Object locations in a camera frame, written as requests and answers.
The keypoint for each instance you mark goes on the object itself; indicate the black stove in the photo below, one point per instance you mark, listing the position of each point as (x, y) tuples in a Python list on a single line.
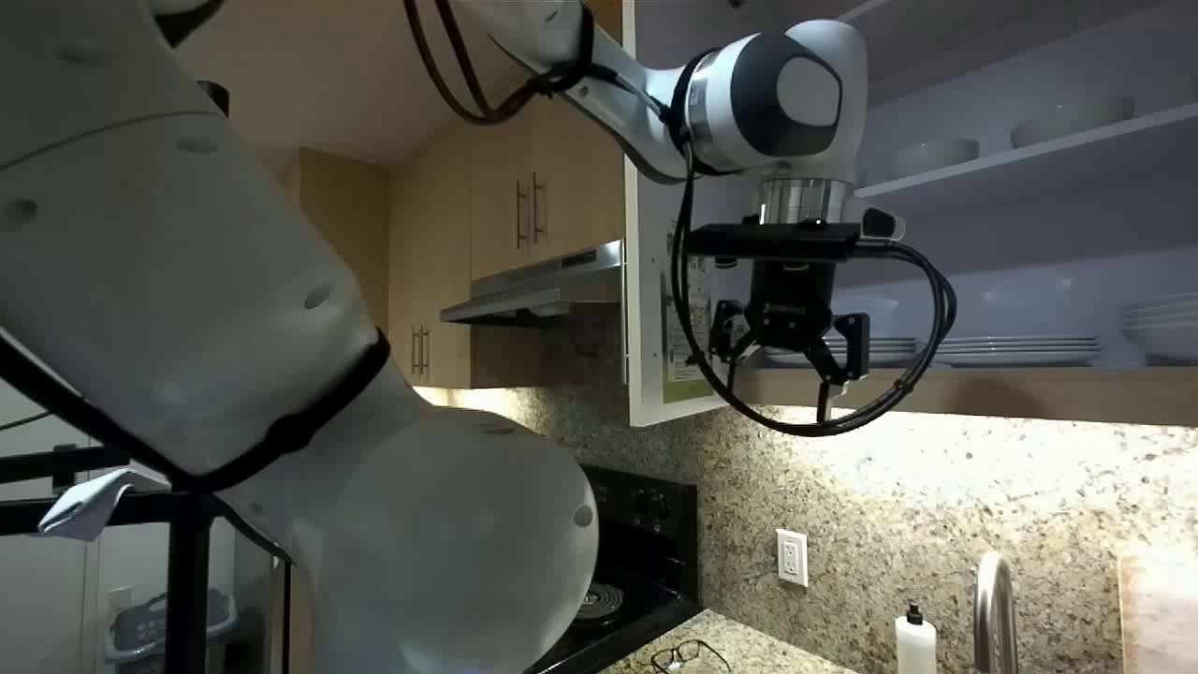
[(649, 527)]

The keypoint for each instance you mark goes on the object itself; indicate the large white bowl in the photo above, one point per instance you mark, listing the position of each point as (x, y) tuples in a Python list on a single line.
[(1072, 122)]

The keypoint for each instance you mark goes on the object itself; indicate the black camera stand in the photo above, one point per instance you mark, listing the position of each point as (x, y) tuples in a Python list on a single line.
[(189, 585)]

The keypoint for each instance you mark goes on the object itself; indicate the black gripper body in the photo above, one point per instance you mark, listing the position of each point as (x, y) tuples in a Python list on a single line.
[(791, 300)]

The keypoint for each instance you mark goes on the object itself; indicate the medium white bowl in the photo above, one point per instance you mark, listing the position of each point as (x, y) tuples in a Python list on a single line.
[(936, 154)]

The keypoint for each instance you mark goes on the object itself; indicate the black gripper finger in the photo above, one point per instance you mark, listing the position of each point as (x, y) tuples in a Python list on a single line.
[(851, 345), (726, 332)]

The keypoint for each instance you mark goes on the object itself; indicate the wood cabinet with white shelves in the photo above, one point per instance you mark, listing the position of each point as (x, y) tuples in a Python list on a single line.
[(996, 396)]

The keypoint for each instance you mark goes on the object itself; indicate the white soap bottle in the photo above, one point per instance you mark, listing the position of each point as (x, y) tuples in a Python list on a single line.
[(913, 642)]

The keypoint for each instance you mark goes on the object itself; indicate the tall wood cabinet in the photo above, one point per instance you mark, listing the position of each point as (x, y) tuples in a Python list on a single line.
[(435, 248)]

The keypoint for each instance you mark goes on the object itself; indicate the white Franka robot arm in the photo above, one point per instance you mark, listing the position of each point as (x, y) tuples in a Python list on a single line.
[(151, 248)]

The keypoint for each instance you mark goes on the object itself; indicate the cabinet door with paper label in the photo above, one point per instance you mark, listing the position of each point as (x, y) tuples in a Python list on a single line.
[(642, 311)]

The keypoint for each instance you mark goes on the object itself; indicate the grey basket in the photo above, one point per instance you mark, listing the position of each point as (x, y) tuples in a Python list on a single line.
[(137, 623)]

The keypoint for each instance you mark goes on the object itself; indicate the wooden cutting board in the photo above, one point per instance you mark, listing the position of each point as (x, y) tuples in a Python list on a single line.
[(1163, 612)]

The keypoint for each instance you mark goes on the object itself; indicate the white paper tag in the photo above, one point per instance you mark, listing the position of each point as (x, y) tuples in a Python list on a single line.
[(86, 508)]

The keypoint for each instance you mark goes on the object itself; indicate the paper label with green print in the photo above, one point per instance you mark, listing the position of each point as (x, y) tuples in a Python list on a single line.
[(677, 381)]

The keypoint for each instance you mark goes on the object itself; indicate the steel range hood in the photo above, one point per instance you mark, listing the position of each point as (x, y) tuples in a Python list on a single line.
[(538, 295)]

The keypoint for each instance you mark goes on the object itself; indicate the white deep plate stack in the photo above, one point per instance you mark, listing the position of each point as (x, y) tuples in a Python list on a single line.
[(1165, 332)]

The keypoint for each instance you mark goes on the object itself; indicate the steel faucet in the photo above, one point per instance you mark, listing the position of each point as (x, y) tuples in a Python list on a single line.
[(987, 612)]

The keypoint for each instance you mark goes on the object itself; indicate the white wall outlet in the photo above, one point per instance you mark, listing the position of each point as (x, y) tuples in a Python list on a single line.
[(791, 558)]

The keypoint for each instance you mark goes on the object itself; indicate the thin-framed eyeglasses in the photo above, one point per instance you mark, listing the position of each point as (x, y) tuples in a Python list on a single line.
[(694, 657)]

